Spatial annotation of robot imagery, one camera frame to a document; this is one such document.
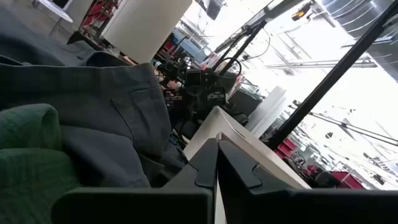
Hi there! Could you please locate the black aluminium rig frame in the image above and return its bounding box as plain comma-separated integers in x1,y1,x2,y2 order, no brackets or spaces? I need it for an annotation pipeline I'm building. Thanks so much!
266,0,398,151

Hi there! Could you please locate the red storage shelving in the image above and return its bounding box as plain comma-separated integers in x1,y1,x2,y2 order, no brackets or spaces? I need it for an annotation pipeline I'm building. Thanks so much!
273,138,364,190

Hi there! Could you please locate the green knit garment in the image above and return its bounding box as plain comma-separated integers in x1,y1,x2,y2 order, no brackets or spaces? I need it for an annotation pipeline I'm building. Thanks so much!
0,103,81,224

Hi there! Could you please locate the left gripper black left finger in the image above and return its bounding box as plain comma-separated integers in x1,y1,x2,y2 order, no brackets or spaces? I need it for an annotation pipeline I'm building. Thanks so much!
51,138,218,224

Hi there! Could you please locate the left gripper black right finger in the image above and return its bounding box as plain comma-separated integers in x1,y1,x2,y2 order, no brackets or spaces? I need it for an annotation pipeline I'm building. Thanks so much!
217,139,398,224

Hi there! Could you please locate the dark grey garment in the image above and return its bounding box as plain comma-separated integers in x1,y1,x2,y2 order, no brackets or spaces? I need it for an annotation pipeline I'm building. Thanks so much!
0,6,189,189

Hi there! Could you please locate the round white stand base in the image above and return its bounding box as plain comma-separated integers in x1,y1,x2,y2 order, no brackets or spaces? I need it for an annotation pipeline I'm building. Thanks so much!
32,0,74,24

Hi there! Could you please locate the white cylinder shade table lamp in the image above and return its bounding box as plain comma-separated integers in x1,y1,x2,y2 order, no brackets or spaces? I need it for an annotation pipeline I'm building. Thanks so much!
102,0,193,65

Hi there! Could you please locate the silver ventilation duct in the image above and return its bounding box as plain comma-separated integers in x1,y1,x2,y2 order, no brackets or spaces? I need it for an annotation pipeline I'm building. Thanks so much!
320,0,398,82

